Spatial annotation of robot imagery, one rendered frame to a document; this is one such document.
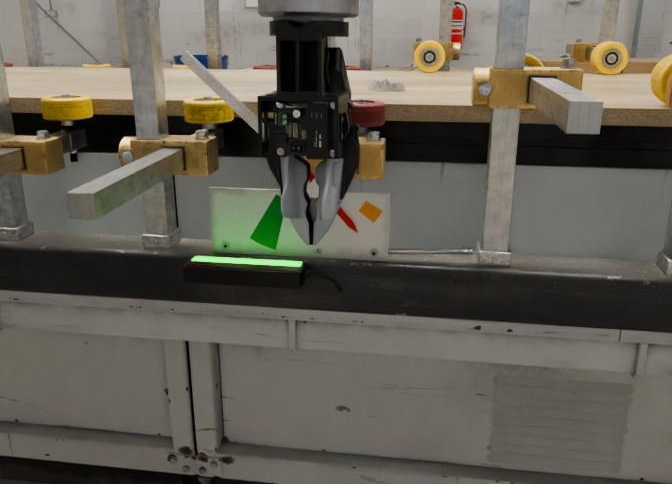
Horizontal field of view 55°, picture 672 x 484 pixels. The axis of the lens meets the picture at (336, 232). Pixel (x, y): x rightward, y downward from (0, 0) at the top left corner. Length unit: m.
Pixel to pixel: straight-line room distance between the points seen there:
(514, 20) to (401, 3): 7.16
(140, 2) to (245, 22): 7.34
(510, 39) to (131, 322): 0.72
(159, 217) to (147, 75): 0.21
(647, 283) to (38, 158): 0.88
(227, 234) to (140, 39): 0.30
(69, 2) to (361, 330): 8.32
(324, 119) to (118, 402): 1.07
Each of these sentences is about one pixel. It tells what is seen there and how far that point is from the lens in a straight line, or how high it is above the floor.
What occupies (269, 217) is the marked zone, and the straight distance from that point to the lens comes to 0.93.
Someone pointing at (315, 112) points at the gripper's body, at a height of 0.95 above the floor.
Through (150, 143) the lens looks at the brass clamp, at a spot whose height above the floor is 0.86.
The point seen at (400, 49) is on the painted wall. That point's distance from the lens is 8.03.
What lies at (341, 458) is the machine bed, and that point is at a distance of 1.42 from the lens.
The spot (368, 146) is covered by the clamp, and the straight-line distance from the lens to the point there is 0.88.
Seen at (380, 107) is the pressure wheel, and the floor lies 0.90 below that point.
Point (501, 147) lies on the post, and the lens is 0.89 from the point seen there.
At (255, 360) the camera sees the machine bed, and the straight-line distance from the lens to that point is 1.34.
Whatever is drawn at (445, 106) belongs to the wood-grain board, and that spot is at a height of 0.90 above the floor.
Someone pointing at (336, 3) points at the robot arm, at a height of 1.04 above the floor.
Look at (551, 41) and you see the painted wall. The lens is 8.17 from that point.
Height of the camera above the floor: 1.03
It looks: 18 degrees down
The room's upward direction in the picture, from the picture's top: straight up
